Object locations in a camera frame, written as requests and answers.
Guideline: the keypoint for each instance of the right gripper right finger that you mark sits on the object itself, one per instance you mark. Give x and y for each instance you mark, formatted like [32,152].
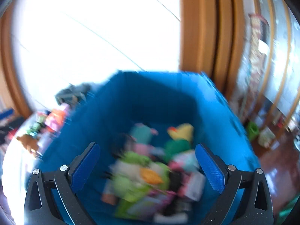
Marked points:
[248,190]

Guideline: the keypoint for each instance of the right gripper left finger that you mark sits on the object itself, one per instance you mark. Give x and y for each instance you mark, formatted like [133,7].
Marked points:
[51,196]

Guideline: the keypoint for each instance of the brown teddy bear plush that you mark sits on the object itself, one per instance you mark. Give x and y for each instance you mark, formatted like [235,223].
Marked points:
[29,143]

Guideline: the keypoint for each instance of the green plush toy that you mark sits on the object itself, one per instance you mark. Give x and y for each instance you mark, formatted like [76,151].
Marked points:
[173,147]

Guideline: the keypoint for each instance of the yellow duck plush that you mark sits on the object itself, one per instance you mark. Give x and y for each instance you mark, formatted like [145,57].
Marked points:
[183,131]

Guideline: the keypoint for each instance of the dark framed box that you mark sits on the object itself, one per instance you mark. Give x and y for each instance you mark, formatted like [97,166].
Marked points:
[73,94]

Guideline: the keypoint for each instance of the blue storage bin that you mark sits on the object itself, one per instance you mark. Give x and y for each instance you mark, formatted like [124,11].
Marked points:
[161,99]

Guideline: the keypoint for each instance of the rolled patterned carpet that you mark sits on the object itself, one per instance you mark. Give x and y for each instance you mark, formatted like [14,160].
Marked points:
[259,50]

